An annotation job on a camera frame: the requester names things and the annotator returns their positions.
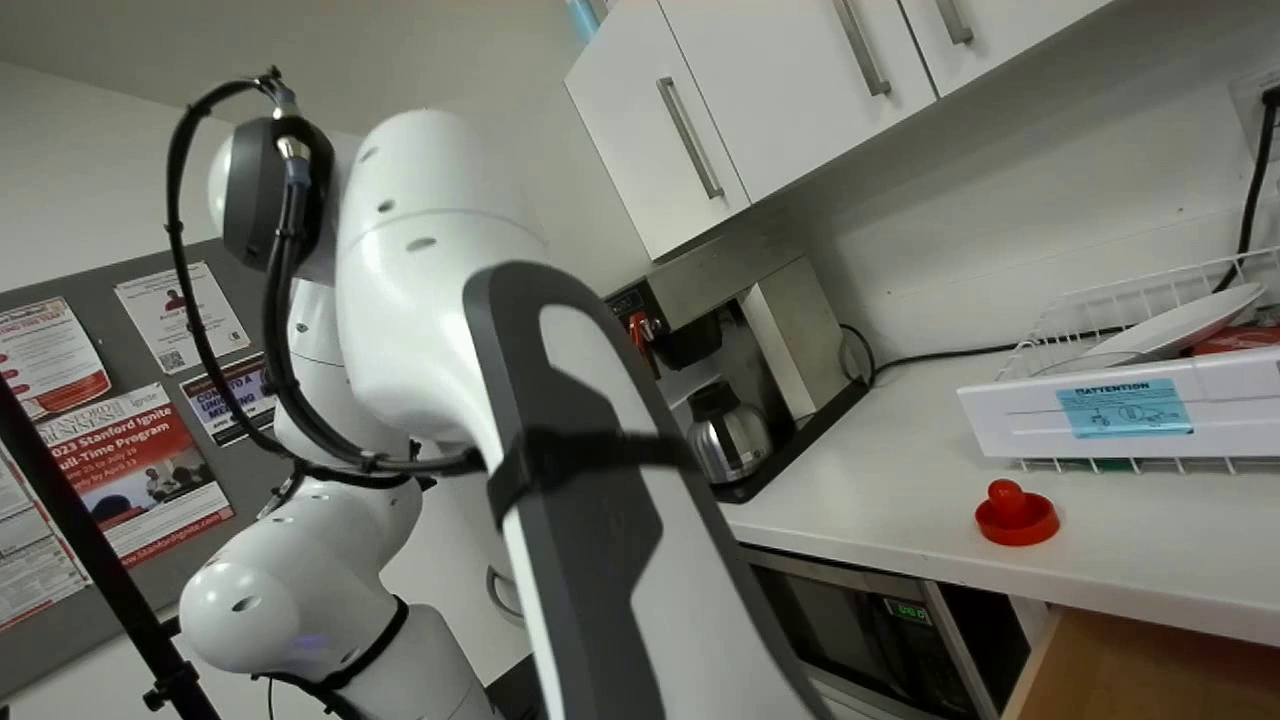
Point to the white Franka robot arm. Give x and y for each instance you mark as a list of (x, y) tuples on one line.
[(425, 295)]

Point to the steel carafe with black lid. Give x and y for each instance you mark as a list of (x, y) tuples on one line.
[(728, 434)]

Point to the black coffee maker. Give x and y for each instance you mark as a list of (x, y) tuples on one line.
[(786, 333)]

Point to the built-in microwave oven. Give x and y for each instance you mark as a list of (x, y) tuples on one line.
[(864, 633)]

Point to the red round puck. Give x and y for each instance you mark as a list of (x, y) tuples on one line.
[(1017, 515)]

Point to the dark small poster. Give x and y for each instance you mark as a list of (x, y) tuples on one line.
[(226, 403)]

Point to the white poster with red figure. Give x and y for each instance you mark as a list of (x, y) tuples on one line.
[(172, 313)]

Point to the white box with blue label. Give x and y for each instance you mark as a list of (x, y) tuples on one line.
[(1122, 405)]

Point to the large red photo poster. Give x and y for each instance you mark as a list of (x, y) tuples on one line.
[(141, 474)]

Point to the black tripod pole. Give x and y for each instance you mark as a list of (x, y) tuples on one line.
[(84, 541)]

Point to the red and white poster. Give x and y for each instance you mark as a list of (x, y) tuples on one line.
[(44, 355)]

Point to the red cup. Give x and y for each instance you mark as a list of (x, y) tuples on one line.
[(1240, 340)]

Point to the white text poster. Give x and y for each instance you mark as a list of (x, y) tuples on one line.
[(35, 547)]

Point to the white wall cabinet door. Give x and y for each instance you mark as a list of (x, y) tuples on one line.
[(1027, 26), (623, 120), (775, 82)]

